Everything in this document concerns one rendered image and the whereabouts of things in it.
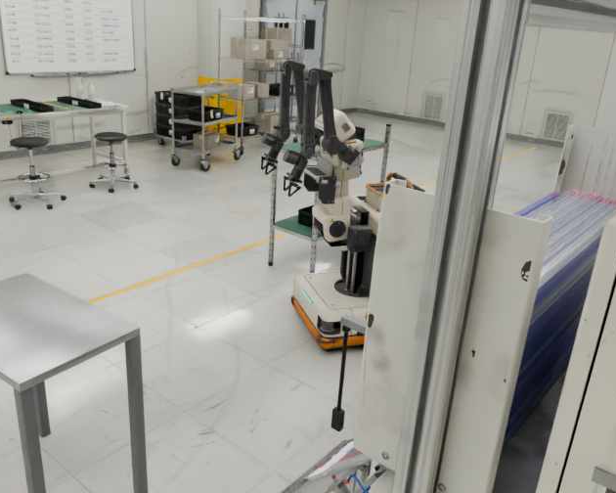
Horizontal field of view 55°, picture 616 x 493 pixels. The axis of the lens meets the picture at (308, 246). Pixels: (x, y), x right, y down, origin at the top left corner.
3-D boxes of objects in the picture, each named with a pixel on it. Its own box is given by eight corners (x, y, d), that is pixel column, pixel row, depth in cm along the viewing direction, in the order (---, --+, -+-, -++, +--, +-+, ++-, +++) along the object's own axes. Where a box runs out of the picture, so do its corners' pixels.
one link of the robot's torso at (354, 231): (350, 243, 369) (354, 204, 361) (369, 259, 345) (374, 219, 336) (310, 246, 361) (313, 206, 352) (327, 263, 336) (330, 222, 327)
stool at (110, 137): (78, 188, 629) (74, 135, 609) (108, 177, 676) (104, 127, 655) (123, 195, 616) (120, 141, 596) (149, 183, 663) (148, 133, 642)
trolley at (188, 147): (168, 166, 741) (166, 84, 705) (209, 154, 818) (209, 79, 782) (204, 173, 721) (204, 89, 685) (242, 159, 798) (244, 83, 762)
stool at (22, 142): (0, 202, 570) (-9, 138, 548) (51, 193, 608) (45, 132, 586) (25, 215, 542) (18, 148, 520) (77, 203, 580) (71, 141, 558)
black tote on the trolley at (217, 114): (206, 123, 724) (206, 112, 719) (186, 119, 735) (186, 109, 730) (224, 119, 758) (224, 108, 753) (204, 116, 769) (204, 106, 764)
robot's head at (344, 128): (344, 124, 342) (330, 104, 334) (359, 131, 323) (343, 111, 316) (326, 141, 342) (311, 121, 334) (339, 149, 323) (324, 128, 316)
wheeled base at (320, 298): (378, 295, 421) (382, 263, 412) (422, 339, 366) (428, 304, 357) (288, 304, 399) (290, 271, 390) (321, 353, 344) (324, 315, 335)
